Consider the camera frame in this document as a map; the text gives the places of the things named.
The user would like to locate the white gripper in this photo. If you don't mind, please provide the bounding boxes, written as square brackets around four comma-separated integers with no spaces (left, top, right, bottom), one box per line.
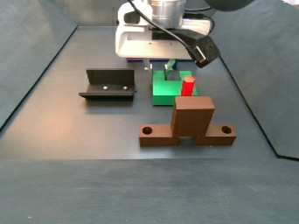
[116,2,211,75]

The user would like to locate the green U-shaped block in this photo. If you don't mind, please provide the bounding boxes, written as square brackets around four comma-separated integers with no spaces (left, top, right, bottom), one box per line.
[152,70,192,106]

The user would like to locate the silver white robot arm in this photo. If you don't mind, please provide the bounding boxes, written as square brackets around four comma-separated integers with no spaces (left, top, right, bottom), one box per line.
[116,0,220,70]

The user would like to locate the purple board with cross slot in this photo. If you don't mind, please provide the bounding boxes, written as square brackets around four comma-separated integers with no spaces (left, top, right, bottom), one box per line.
[126,58,144,62]

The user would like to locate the red hexagonal peg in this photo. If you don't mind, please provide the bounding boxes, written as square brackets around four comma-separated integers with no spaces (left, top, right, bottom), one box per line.
[182,75,195,96]

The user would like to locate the brown T-shaped block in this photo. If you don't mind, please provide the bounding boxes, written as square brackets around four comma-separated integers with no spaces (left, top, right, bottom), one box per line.
[139,96,236,147]

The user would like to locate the black camera cable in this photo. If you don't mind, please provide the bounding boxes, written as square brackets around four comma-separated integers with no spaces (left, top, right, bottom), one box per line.
[126,0,216,60]

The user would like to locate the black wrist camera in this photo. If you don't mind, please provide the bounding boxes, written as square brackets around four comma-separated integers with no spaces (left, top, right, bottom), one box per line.
[172,29,220,68]

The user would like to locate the black angle bracket fixture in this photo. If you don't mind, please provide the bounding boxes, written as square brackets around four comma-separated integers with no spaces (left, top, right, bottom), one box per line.
[79,68,136,101]

